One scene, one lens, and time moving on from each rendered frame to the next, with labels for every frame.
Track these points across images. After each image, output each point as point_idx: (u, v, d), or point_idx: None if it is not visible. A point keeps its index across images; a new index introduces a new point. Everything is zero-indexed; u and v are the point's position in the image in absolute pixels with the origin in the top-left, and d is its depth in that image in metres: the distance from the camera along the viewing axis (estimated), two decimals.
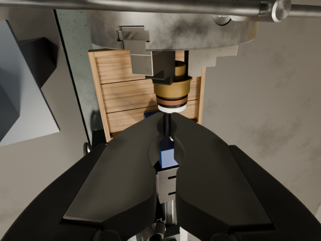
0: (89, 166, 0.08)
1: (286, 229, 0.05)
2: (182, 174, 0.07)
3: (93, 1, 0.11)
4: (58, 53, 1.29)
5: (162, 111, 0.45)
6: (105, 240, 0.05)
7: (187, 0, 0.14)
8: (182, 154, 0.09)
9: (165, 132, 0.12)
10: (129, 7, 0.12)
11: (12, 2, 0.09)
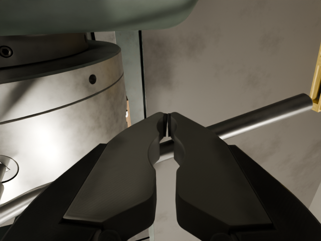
0: (89, 166, 0.08)
1: (286, 229, 0.05)
2: (182, 174, 0.07)
3: None
4: None
5: None
6: (105, 240, 0.05)
7: None
8: (182, 154, 0.09)
9: (165, 132, 0.12)
10: (173, 148, 0.12)
11: (265, 116, 0.12)
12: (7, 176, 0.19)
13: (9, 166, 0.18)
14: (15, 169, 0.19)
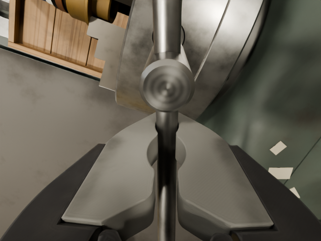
0: (87, 166, 0.08)
1: (288, 230, 0.05)
2: (184, 174, 0.07)
3: None
4: None
5: None
6: (105, 240, 0.05)
7: (162, 231, 0.12)
8: (183, 154, 0.09)
9: None
10: None
11: None
12: None
13: None
14: None
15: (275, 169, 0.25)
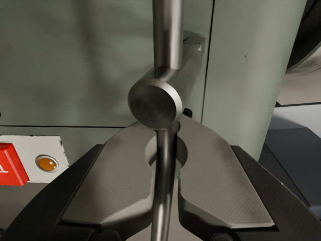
0: (86, 166, 0.08)
1: (289, 231, 0.05)
2: (185, 174, 0.07)
3: None
4: None
5: None
6: (105, 240, 0.05)
7: (153, 237, 0.13)
8: (184, 154, 0.09)
9: None
10: None
11: None
12: None
13: None
14: None
15: None
